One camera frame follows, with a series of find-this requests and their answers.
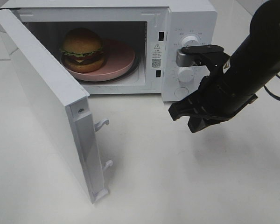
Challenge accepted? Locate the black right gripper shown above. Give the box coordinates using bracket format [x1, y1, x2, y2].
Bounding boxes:
[168, 52, 259, 133]

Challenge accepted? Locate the round white door button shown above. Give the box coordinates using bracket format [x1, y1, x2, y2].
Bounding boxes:
[174, 87, 189, 100]

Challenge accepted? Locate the white microwave knob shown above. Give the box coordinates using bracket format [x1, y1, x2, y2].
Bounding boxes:
[181, 34, 201, 47]
[177, 67, 195, 83]

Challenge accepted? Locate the pink round plate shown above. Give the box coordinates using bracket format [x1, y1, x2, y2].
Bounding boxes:
[60, 39, 136, 82]

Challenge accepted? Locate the burger with lettuce and cheese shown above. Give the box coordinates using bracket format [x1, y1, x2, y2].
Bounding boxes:
[60, 28, 105, 73]

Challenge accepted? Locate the white microwave door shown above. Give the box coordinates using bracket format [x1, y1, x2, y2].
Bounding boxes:
[0, 9, 113, 203]

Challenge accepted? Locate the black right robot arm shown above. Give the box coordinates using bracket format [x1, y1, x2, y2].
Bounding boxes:
[168, 0, 280, 133]

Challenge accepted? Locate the glass microwave turntable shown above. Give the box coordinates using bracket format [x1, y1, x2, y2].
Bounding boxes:
[76, 56, 140, 82]

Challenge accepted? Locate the white warning label sticker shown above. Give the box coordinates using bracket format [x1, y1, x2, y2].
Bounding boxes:
[149, 41, 164, 69]

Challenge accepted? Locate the white microwave oven body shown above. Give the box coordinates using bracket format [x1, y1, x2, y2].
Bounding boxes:
[0, 0, 217, 102]

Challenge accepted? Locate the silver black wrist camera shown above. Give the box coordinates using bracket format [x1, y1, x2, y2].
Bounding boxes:
[176, 45, 224, 69]

